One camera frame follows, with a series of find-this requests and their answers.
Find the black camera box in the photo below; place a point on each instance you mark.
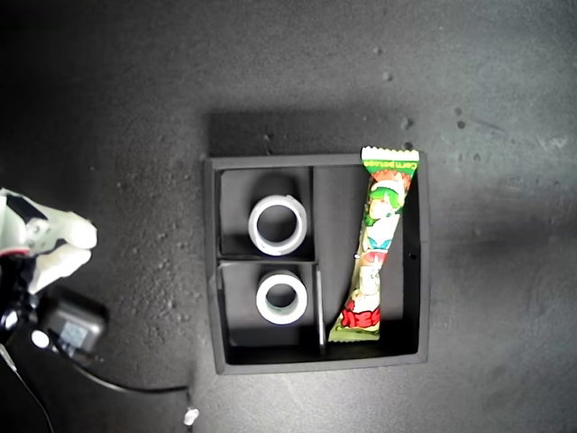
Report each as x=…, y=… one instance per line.
x=74, y=327

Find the snack bar printed wrapper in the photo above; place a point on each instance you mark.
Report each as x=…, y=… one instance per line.
x=376, y=234

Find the black tray with wells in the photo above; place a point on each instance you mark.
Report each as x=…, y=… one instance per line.
x=333, y=212

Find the white tape roll green core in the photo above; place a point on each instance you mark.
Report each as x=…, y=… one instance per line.
x=261, y=306

